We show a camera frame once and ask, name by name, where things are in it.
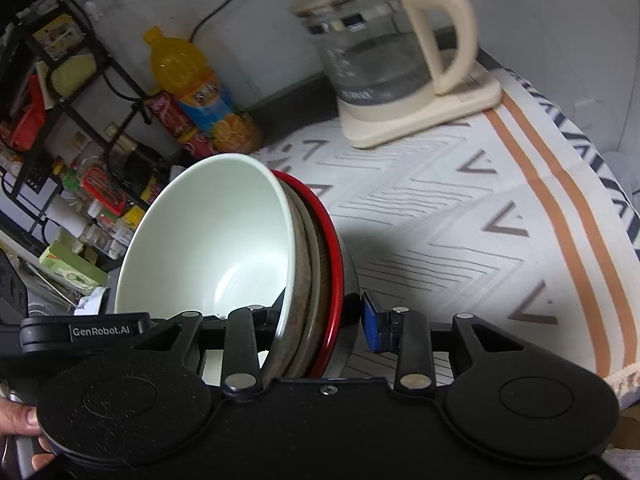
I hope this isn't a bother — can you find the cream kettle base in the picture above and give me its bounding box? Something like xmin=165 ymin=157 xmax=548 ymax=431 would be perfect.
xmin=337 ymin=67 xmax=502 ymax=150

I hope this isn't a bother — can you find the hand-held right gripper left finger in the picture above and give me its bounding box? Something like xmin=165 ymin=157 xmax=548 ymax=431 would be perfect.
xmin=132 ymin=304 xmax=283 ymax=396

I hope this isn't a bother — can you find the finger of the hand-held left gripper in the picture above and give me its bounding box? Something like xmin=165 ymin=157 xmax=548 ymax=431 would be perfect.
xmin=150 ymin=316 xmax=228 ymax=353

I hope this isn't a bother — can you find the green carton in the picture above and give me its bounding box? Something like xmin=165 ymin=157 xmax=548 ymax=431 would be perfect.
xmin=39 ymin=242 xmax=109 ymax=292

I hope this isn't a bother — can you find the orange juice bottle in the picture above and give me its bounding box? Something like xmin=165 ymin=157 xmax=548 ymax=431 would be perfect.
xmin=144 ymin=26 xmax=264 ymax=156

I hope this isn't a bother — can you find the white flower plate brown rim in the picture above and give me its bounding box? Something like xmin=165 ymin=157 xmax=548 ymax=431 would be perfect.
xmin=267 ymin=180 xmax=322 ymax=378

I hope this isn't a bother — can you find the patterned table mat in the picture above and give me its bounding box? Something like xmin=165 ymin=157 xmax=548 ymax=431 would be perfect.
xmin=250 ymin=62 xmax=640 ymax=386

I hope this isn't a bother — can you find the glass kettle cream handle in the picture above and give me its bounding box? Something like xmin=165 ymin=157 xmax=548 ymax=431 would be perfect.
xmin=289 ymin=0 xmax=477 ymax=111

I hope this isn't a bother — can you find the yellow sponge packet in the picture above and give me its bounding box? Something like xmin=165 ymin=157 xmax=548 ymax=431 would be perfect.
xmin=49 ymin=49 xmax=99 ymax=99

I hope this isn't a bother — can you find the red lidded container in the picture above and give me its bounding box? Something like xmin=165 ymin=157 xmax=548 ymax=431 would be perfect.
xmin=79 ymin=166 xmax=127 ymax=212

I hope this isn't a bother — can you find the black power strip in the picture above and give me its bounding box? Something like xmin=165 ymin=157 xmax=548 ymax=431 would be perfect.
xmin=0 ymin=249 xmax=29 ymax=322

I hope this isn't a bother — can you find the black power cable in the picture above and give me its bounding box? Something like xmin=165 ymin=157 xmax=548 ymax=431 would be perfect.
xmin=189 ymin=0 xmax=258 ymax=43

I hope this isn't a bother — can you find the large pale green bowl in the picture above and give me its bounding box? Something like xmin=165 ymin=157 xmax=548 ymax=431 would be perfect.
xmin=114 ymin=154 xmax=301 ymax=377

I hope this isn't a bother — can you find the person's left hand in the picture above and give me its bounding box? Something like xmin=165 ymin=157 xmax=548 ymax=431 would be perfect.
xmin=0 ymin=400 xmax=55 ymax=480

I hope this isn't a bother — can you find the black wire rack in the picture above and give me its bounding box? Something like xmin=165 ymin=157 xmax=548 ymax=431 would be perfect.
xmin=0 ymin=0 xmax=168 ymax=243

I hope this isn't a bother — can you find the dark glass bottle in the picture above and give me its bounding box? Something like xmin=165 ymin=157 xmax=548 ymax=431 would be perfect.
xmin=106 ymin=134 xmax=167 ymax=197

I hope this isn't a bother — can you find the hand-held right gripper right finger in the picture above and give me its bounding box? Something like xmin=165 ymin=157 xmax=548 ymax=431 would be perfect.
xmin=360 ymin=291 xmax=527 ymax=393

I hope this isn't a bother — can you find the red-rimmed bowl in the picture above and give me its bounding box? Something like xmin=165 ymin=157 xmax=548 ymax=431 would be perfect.
xmin=270 ymin=170 xmax=362 ymax=378

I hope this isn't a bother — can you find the red packet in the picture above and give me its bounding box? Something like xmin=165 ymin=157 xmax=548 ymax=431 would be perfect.
xmin=6 ymin=74 xmax=49 ymax=152

